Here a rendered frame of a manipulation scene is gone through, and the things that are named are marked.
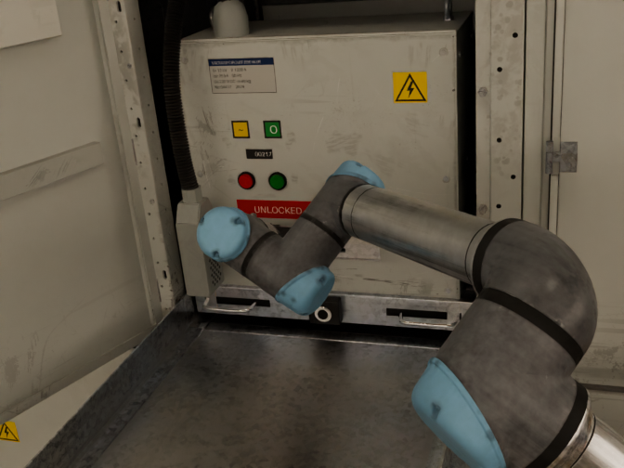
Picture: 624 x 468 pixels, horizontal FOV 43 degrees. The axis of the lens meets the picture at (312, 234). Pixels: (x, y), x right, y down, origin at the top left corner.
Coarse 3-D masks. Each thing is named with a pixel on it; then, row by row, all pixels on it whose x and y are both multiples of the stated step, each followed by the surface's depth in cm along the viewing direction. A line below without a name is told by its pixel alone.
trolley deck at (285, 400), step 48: (240, 336) 152; (192, 384) 138; (240, 384) 137; (288, 384) 136; (336, 384) 134; (384, 384) 133; (144, 432) 127; (192, 432) 126; (240, 432) 125; (288, 432) 124; (336, 432) 123; (384, 432) 122; (432, 432) 121
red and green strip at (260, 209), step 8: (240, 200) 147; (248, 200) 147; (256, 200) 146; (240, 208) 148; (248, 208) 147; (256, 208) 147; (264, 208) 146; (272, 208) 146; (280, 208) 145; (288, 208) 145; (296, 208) 144; (304, 208) 144; (256, 216) 148; (264, 216) 147; (272, 216) 147; (280, 216) 146; (288, 216) 146; (296, 216) 145
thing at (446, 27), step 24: (264, 24) 150; (288, 24) 147; (312, 24) 145; (336, 24) 142; (360, 24) 140; (384, 24) 138; (408, 24) 136; (432, 24) 133; (456, 24) 131; (456, 48) 125; (456, 72) 127; (456, 96) 128; (456, 120) 130; (456, 144) 131; (456, 168) 133
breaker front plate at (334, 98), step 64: (192, 64) 139; (320, 64) 133; (384, 64) 130; (448, 64) 127; (192, 128) 144; (256, 128) 141; (320, 128) 137; (384, 128) 134; (448, 128) 131; (256, 192) 146; (448, 192) 135; (384, 256) 143
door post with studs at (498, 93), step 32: (480, 0) 118; (512, 0) 116; (480, 32) 119; (512, 32) 118; (480, 64) 121; (512, 64) 120; (480, 96) 121; (512, 96) 121; (480, 128) 125; (512, 128) 123; (480, 160) 127; (512, 160) 125; (480, 192) 129; (512, 192) 127
